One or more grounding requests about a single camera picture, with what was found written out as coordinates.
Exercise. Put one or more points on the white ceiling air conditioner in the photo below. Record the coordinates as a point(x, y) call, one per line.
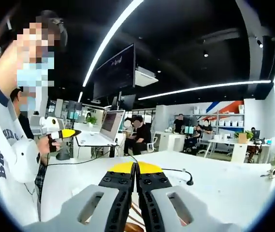
point(145, 77)

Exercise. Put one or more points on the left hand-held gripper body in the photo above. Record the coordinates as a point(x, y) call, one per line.
point(49, 124)

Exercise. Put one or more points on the person's plaid clothing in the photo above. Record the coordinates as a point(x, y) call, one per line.
point(40, 176)

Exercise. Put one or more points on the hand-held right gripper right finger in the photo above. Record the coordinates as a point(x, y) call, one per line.
point(176, 205)

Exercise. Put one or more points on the green plant behind cardboard box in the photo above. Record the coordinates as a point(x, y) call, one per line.
point(249, 134)

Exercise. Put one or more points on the white office chair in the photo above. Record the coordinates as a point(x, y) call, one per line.
point(151, 145)

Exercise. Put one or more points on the small white round device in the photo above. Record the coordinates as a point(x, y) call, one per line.
point(274, 173)

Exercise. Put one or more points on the small green potted plant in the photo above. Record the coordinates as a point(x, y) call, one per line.
point(91, 120)

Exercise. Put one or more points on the person's head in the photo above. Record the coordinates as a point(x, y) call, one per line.
point(3, 70)

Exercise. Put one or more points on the white chest device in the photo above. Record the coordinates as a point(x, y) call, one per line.
point(24, 159)

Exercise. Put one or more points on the shelf with white boxes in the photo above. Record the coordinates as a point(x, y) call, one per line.
point(226, 120)

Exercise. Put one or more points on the person's left hand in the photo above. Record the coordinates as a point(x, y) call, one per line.
point(44, 145)

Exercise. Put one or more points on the white office desk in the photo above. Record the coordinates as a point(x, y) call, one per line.
point(238, 147)

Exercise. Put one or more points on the ceiling spotlight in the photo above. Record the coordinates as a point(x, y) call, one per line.
point(206, 54)
point(259, 44)

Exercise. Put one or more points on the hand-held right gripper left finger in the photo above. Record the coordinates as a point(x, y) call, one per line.
point(96, 205)

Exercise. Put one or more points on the brown cardboard box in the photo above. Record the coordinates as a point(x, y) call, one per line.
point(242, 137)

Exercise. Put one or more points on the short ceiling light strip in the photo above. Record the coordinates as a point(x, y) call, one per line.
point(205, 87)

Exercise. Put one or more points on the hanging black screen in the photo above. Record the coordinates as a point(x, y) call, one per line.
point(115, 72)

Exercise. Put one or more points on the white open laptop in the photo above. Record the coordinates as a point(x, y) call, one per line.
point(110, 123)

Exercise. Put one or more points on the black stand base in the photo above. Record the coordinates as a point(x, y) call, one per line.
point(62, 155)

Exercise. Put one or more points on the long ceiling light strip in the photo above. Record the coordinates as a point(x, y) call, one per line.
point(108, 38)

